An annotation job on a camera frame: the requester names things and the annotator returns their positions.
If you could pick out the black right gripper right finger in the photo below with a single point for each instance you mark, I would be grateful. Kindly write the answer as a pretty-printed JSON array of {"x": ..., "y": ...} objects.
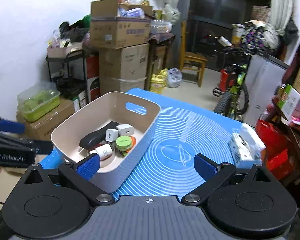
[{"x": 215, "y": 176}]

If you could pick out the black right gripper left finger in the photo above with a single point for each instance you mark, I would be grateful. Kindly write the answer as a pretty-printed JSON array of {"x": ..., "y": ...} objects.
[{"x": 77, "y": 176}]

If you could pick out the beige plastic storage bin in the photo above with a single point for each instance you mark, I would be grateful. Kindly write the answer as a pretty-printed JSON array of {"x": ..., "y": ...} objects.
[{"x": 115, "y": 165}]

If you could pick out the black remote control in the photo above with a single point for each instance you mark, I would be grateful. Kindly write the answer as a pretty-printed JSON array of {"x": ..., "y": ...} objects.
[{"x": 92, "y": 139}]

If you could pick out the white charger adapter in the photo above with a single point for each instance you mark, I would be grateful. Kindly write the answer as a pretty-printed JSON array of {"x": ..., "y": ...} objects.
[{"x": 125, "y": 129}]

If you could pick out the white tissue pack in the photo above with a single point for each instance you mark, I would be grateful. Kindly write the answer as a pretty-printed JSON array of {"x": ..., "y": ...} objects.
[{"x": 246, "y": 147}]

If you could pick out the small white charger cube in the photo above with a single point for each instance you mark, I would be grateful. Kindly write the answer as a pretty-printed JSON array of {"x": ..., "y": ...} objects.
[{"x": 111, "y": 135}]

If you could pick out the green lidded plastic container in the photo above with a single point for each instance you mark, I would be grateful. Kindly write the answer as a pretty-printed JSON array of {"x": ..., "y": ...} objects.
[{"x": 38, "y": 100}]

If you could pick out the blue silicone mat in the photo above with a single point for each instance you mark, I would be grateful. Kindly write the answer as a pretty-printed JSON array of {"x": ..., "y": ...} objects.
[{"x": 169, "y": 133}]

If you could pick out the red gift bag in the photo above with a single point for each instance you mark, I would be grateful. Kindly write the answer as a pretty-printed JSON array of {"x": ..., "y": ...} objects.
[{"x": 276, "y": 157}]

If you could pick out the green black bicycle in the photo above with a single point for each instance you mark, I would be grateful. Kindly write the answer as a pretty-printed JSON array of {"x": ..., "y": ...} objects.
[{"x": 232, "y": 90}]

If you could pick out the black metal shelf rack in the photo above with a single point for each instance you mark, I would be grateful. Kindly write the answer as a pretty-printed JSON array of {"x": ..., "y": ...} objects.
[{"x": 75, "y": 71}]

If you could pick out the white plastic bag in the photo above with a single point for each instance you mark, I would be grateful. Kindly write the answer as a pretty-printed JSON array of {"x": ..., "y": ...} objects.
[{"x": 174, "y": 77}]

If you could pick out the yellow oil jug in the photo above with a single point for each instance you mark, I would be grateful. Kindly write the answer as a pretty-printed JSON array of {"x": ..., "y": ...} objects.
[{"x": 159, "y": 81}]

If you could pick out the tall stacked cardboard box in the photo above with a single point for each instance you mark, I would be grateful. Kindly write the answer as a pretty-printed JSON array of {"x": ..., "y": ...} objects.
[{"x": 123, "y": 69}]

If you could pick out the white cabinet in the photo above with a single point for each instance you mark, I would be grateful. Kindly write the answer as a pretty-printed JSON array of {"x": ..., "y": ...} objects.
[{"x": 264, "y": 76}]

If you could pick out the wooden chair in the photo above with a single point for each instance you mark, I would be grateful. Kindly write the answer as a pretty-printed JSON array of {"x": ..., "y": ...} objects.
[{"x": 189, "y": 60}]

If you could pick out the open top cardboard box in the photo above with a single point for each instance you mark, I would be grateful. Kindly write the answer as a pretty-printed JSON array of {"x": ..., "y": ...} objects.
[{"x": 114, "y": 25}]

